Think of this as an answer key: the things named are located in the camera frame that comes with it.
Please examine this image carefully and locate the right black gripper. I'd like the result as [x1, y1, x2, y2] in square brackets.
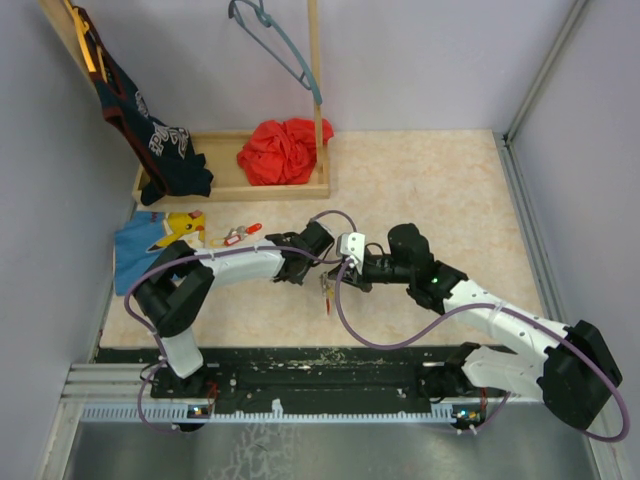
[328, 252, 414, 293]

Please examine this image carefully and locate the teal clothes hanger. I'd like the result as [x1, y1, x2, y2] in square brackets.
[227, 0, 324, 106]

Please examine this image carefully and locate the wooden rack tray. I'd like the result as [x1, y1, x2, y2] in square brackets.
[40, 1, 331, 202]

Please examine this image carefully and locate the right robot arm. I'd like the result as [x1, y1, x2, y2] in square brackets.
[333, 223, 624, 430]

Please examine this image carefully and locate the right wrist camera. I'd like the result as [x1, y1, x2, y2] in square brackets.
[337, 232, 366, 273]

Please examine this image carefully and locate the dark navy jersey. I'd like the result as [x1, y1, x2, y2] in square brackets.
[80, 7, 214, 206]

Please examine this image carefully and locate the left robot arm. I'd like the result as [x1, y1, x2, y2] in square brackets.
[125, 221, 335, 397]

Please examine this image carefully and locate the red crumpled cloth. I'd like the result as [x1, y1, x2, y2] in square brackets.
[236, 118, 317, 186]

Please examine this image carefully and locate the yellow clothes hanger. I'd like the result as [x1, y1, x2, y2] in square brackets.
[63, 0, 107, 82]

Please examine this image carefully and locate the aluminium frame rail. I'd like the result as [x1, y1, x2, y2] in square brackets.
[499, 0, 640, 480]

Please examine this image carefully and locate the blue pikachu shirt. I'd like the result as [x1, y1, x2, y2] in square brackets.
[114, 210, 206, 296]

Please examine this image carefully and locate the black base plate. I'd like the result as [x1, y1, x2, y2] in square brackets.
[94, 345, 574, 416]

